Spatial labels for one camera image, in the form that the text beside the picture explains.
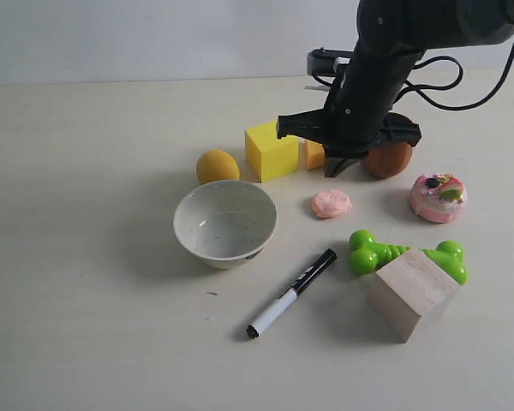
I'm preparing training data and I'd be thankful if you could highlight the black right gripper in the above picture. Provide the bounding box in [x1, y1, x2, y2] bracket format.
[276, 45, 422, 178]

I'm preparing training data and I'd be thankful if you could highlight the small pink squishy toy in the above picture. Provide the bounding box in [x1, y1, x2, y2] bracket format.
[311, 189, 352, 218]

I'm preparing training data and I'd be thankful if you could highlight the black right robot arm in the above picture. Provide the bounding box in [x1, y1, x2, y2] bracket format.
[276, 1, 514, 177]

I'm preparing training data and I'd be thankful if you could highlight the orange cheese wedge toy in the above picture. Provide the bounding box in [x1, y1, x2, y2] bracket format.
[302, 140, 326, 171]

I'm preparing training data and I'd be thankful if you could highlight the brown wooden cup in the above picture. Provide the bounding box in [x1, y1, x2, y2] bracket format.
[361, 141, 413, 179]

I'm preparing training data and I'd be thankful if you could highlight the yellow foam cube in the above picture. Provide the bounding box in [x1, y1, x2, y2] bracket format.
[245, 121, 300, 182]

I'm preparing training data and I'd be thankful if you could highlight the green plastic bone toy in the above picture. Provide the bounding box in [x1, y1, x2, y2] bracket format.
[348, 229, 469, 285]

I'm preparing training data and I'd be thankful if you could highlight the pink frosted donut toy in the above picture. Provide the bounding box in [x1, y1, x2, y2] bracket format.
[409, 173, 468, 223]

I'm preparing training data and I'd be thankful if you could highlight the yellow lemon toy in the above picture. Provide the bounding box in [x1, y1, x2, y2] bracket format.
[196, 150, 241, 184]

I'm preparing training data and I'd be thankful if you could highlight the white ceramic bowl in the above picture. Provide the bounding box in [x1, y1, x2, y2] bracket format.
[173, 180, 278, 270]

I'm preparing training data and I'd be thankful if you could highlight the light wooden cube block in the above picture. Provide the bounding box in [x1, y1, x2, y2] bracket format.
[368, 249, 460, 343]

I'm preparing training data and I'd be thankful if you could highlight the black white marker pen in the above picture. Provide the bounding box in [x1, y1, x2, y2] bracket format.
[246, 248, 338, 339]

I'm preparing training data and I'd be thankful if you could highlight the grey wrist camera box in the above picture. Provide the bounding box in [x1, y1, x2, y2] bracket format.
[307, 47, 353, 77]

